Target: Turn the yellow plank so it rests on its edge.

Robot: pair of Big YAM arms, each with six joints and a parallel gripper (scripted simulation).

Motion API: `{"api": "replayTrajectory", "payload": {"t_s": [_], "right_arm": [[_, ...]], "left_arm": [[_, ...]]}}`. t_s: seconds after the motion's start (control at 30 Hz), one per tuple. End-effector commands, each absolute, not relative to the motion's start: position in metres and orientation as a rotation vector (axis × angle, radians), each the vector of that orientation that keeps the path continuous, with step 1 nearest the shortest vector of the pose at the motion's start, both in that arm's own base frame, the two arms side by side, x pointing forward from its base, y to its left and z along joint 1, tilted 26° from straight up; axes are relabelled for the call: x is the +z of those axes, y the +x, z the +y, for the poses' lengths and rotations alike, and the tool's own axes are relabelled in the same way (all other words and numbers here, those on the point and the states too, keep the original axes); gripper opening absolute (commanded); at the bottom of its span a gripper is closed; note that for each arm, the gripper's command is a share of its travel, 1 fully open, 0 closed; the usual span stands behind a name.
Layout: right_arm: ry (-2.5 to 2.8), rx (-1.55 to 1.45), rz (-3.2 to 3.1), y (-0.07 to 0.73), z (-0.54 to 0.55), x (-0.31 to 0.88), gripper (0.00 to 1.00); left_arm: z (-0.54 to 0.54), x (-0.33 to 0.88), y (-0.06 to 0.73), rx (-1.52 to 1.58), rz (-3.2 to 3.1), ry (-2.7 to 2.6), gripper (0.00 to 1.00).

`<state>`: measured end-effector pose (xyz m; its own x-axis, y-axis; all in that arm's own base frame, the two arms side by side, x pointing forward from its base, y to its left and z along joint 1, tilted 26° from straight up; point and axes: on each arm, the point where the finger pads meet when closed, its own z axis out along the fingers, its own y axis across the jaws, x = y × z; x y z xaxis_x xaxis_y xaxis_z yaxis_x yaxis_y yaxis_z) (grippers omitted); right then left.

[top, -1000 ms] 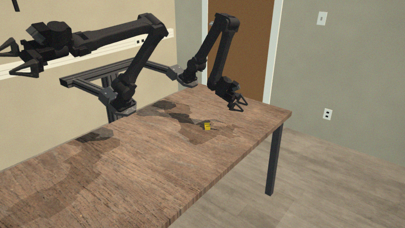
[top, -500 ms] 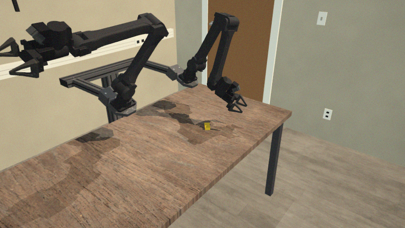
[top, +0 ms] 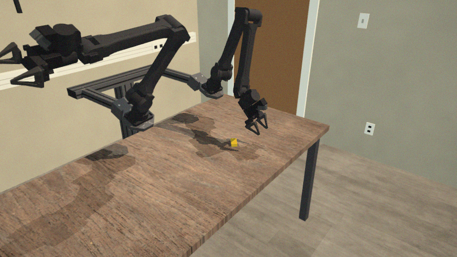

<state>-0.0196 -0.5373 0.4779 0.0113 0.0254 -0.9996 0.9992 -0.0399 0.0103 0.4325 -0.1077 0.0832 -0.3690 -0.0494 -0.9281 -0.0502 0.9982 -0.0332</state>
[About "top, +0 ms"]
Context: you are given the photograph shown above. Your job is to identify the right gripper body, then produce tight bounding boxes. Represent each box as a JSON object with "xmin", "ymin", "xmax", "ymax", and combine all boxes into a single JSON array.
[{"xmin": 18, "ymin": 44, "xmax": 62, "ymax": 82}]

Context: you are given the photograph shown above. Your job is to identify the yellow block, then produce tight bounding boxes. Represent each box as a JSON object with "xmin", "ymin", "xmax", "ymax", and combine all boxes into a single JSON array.
[{"xmin": 230, "ymin": 138, "xmax": 237, "ymax": 147}]

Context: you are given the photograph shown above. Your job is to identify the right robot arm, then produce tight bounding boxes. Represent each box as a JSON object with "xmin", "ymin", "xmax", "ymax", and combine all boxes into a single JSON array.
[{"xmin": 29, "ymin": 15, "xmax": 190, "ymax": 127}]

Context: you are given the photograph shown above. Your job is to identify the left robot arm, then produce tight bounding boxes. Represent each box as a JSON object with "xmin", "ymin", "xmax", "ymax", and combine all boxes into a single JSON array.
[{"xmin": 201, "ymin": 7, "xmax": 267, "ymax": 117}]

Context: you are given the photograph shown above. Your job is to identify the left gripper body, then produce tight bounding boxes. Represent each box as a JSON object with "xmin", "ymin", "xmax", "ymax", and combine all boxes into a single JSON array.
[{"xmin": 243, "ymin": 106, "xmax": 266, "ymax": 127}]

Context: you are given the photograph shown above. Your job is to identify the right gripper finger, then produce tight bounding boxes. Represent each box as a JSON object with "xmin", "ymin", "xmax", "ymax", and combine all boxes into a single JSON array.
[
  {"xmin": 10, "ymin": 66, "xmax": 44, "ymax": 88},
  {"xmin": 0, "ymin": 42, "xmax": 21, "ymax": 64}
]

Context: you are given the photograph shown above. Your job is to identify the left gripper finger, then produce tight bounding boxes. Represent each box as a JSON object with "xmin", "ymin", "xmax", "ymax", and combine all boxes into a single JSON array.
[
  {"xmin": 246, "ymin": 121, "xmax": 260, "ymax": 135},
  {"xmin": 256, "ymin": 114, "xmax": 268, "ymax": 129}
]

